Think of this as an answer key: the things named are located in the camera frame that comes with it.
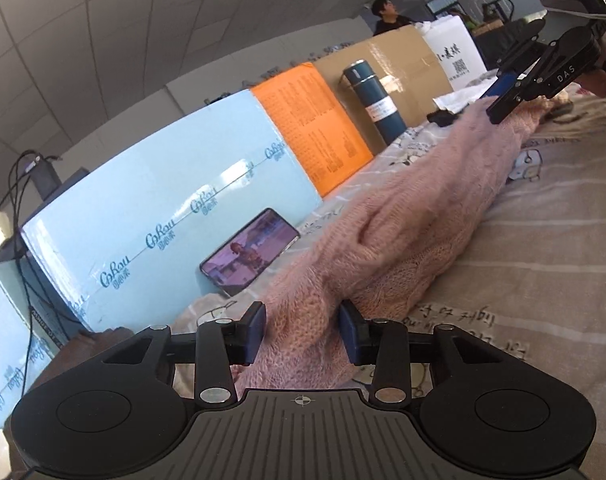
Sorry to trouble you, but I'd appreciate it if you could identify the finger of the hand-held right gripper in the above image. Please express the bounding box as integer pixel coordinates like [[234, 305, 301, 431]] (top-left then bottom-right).
[[496, 19, 559, 78], [484, 72, 534, 125]]

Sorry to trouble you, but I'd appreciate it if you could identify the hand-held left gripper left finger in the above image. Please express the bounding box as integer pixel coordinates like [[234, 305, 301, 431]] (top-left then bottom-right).
[[102, 301, 267, 407]]

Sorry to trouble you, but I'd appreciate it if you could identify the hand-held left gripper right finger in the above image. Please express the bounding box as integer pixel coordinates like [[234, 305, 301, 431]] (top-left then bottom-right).
[[339, 299, 505, 406]]

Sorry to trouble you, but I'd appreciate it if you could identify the pink knit sweater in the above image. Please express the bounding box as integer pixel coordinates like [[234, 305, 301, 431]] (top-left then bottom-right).
[[232, 95, 575, 392]]

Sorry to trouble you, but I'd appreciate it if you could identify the person's right hand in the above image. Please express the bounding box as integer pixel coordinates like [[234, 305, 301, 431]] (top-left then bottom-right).
[[580, 67, 606, 99]]

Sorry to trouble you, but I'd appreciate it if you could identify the black and silver tufted headboard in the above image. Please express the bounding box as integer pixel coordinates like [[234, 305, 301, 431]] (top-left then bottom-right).
[[476, 19, 545, 69]]

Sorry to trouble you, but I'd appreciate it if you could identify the white folded garment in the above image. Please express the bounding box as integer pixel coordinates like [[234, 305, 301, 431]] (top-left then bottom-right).
[[432, 80, 500, 112]]

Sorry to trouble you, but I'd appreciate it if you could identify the dark folded garment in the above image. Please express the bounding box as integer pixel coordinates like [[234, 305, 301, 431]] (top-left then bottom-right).
[[427, 107, 465, 129]]

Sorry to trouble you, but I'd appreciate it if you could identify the white tote bag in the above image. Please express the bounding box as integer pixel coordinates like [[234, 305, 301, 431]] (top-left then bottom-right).
[[420, 14, 488, 96]]

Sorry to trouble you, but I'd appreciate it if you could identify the black smartphone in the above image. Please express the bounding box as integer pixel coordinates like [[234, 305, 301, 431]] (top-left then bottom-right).
[[199, 207, 302, 299]]

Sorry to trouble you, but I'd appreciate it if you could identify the large taped cardboard box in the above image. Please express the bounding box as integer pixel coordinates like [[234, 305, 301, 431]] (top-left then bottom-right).
[[313, 25, 455, 157]]

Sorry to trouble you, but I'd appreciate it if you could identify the blue vacuum bottle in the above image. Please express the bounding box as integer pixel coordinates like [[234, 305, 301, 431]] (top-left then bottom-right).
[[340, 59, 407, 145]]

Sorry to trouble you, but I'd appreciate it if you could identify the cartoon printed bedsheet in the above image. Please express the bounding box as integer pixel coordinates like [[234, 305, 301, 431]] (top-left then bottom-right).
[[173, 67, 606, 480]]

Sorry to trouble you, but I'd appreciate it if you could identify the light blue printed box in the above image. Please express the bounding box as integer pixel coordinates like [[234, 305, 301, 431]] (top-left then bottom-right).
[[0, 265, 60, 441], [20, 89, 325, 334]]

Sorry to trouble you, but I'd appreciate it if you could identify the orange printed box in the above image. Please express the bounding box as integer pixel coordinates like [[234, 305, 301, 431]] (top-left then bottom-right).
[[250, 61, 375, 199]]

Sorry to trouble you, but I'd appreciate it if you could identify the black power adapter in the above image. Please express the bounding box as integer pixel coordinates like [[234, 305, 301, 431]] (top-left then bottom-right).
[[25, 152, 64, 202]]

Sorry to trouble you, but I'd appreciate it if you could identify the black cable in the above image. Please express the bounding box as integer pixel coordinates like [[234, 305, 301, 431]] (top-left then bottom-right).
[[12, 160, 68, 352], [0, 149, 64, 213]]

